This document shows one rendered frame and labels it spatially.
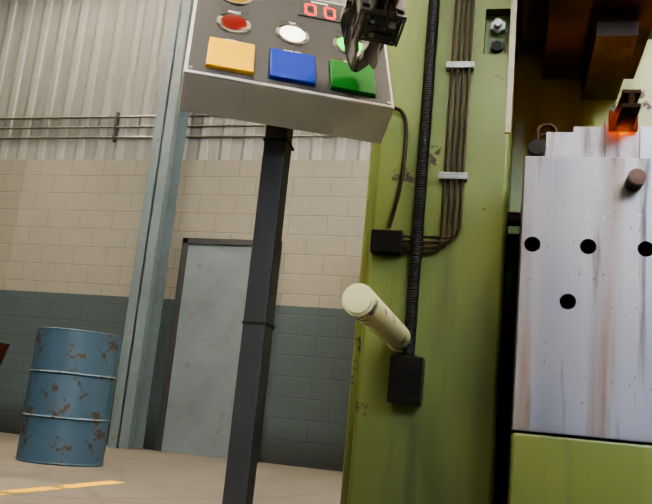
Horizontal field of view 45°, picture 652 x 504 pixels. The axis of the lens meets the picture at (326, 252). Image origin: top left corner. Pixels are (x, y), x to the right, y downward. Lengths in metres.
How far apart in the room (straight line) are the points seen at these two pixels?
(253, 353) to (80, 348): 4.30
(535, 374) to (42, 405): 4.61
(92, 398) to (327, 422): 2.70
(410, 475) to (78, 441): 4.25
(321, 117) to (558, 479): 0.67
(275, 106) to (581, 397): 0.66
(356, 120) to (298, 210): 6.67
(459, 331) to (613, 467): 0.38
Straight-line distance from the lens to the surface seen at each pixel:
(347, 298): 1.07
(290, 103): 1.29
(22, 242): 9.37
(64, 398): 5.57
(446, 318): 1.50
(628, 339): 1.31
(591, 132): 1.44
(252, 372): 1.31
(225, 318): 7.97
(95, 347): 5.60
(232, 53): 1.31
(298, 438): 7.65
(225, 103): 1.30
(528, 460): 1.28
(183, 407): 8.05
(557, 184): 1.35
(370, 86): 1.32
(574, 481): 1.29
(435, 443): 1.49
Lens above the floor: 0.46
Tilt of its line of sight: 12 degrees up
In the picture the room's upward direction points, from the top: 6 degrees clockwise
